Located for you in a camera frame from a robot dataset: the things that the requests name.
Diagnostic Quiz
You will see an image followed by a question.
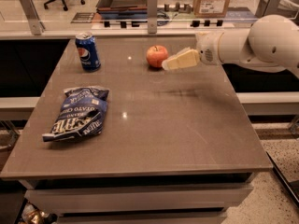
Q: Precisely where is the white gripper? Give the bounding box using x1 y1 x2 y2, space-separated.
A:
162 32 223 70

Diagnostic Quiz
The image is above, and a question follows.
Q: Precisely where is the red apple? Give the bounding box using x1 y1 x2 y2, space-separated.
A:
146 45 168 68

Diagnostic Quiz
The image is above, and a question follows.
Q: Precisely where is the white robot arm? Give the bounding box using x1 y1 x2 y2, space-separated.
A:
162 15 299 77

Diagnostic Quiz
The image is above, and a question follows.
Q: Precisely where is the cardboard box with label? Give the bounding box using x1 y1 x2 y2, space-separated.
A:
193 0 230 18

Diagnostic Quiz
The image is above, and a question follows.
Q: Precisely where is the blue Pepsi can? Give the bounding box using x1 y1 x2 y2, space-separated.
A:
75 32 101 72

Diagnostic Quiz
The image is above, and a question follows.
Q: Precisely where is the blue potato chips bag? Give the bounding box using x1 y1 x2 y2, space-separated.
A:
42 86 109 142

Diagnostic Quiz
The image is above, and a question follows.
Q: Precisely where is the middle metal railing post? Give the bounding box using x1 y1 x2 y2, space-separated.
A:
147 0 158 34

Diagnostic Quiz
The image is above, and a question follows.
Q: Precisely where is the metal railing post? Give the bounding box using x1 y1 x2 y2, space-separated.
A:
19 0 44 35
147 0 158 34
255 0 284 27

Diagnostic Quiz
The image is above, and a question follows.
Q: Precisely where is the right metal railing post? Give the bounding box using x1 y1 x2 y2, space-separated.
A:
255 0 284 27

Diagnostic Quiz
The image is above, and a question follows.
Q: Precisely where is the left metal railing post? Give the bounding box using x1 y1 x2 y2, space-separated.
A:
19 0 44 35

